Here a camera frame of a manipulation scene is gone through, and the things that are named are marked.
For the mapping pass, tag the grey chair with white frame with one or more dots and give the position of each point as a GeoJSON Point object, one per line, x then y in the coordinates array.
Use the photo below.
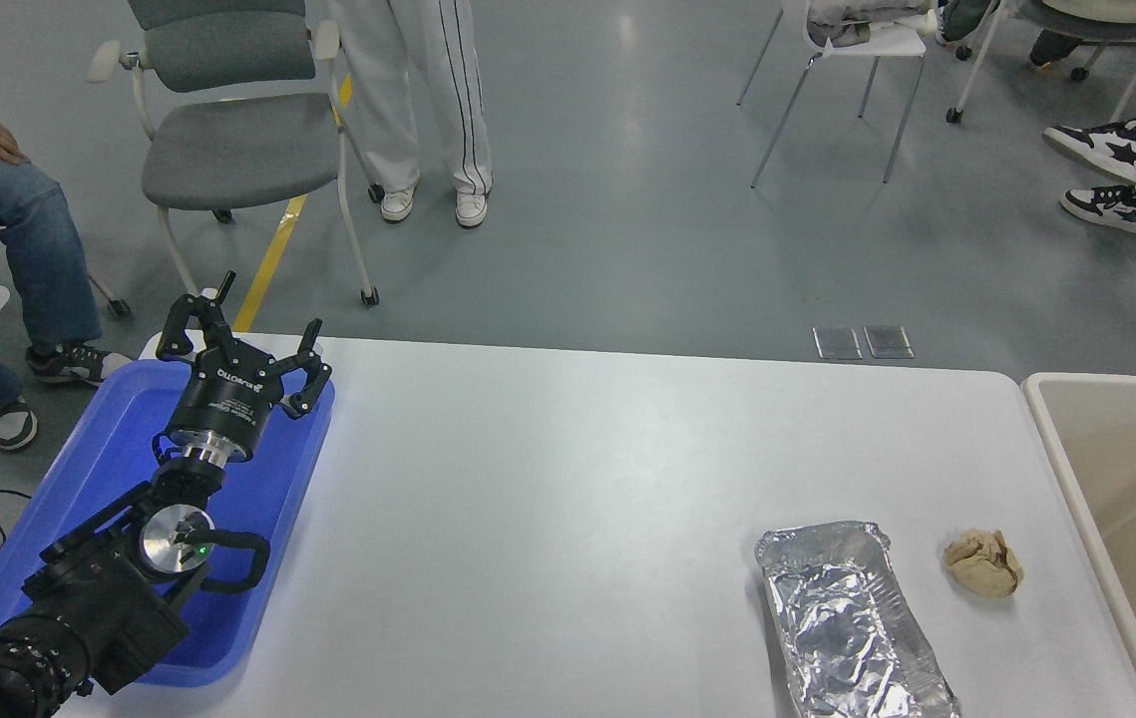
{"type": "Point", "coordinates": [1076, 12]}

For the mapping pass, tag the standing person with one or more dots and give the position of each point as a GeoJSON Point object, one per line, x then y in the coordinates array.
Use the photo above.
{"type": "Point", "coordinates": [428, 90]}

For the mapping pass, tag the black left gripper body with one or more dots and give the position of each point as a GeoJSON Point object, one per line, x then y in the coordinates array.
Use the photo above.
{"type": "Point", "coordinates": [223, 404]}

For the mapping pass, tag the person with black-white shoes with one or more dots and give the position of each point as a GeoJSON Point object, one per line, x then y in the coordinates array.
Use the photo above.
{"type": "Point", "coordinates": [1116, 150]}

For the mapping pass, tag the distant seated person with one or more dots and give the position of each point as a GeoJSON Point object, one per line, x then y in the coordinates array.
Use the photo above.
{"type": "Point", "coordinates": [1051, 45]}

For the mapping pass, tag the white chair with metal legs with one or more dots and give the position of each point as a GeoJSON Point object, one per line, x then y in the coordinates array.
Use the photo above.
{"type": "Point", "coordinates": [877, 42]}

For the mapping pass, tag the grey office chair with armrests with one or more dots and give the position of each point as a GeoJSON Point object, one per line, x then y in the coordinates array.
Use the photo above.
{"type": "Point", "coordinates": [238, 150]}

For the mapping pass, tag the blue plastic tray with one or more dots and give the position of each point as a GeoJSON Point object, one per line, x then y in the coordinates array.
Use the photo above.
{"type": "Point", "coordinates": [109, 449]}

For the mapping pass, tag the folded grey garment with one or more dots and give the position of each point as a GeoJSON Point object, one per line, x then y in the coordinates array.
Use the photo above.
{"type": "Point", "coordinates": [857, 15]}

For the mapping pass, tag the crumpled tan paper ball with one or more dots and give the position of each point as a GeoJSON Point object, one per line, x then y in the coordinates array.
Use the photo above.
{"type": "Point", "coordinates": [981, 563]}

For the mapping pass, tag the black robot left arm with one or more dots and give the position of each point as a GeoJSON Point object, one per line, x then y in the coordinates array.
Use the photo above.
{"type": "Point", "coordinates": [99, 608]}

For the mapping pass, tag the metal floor plate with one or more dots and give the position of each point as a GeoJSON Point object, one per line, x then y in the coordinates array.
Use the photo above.
{"type": "Point", "coordinates": [889, 342]}
{"type": "Point", "coordinates": [837, 343]}

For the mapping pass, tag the crinkled foil tray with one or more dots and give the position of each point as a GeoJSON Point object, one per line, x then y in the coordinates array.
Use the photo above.
{"type": "Point", "coordinates": [847, 628]}

